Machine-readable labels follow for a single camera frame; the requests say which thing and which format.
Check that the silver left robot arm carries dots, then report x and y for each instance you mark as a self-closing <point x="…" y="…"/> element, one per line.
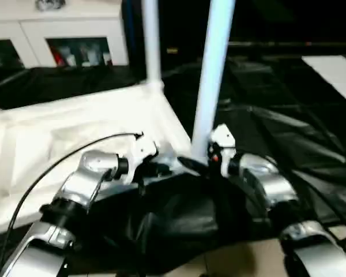
<point x="83" y="179"/>

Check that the white jar behind glass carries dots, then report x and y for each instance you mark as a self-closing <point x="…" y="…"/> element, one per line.
<point x="106" y="58"/>

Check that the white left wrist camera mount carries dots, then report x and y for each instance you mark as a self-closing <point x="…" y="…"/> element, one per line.
<point x="141" y="150"/>

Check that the black work mat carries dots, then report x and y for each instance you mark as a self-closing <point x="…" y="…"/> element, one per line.
<point x="276" y="115"/>

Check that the dark blue upright post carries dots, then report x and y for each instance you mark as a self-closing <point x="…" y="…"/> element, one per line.
<point x="129" y="29"/>

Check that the white glass-door cabinet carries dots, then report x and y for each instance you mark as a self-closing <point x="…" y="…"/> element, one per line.
<point x="75" y="29"/>

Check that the white bottle behind glass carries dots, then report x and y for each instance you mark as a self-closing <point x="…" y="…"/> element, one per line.
<point x="71" y="60"/>

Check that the white plastic table leg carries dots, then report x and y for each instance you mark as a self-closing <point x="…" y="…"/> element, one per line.
<point x="213" y="72"/>
<point x="151" y="37"/>

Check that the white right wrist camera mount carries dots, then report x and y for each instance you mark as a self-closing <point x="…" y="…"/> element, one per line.
<point x="225" y="138"/>

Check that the small yellow label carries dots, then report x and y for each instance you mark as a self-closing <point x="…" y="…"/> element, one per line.
<point x="172" y="51"/>

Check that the white plastic table top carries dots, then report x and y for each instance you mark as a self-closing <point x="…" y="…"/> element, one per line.
<point x="60" y="124"/>

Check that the long black bar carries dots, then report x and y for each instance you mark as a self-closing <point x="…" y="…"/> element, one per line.
<point x="291" y="44"/>

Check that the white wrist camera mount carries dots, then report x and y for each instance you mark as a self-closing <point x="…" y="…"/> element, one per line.
<point x="225" y="138"/>
<point x="141" y="150"/>

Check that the red packet behind glass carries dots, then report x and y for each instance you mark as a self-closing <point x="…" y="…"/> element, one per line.
<point x="57" y="56"/>

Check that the patterned bowl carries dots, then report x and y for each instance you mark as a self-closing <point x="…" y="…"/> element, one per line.
<point x="50" y="4"/>

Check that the flat white sheet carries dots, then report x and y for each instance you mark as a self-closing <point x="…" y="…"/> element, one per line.
<point x="334" y="78"/>

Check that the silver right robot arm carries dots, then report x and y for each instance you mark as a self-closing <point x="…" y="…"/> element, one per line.
<point x="276" y="184"/>

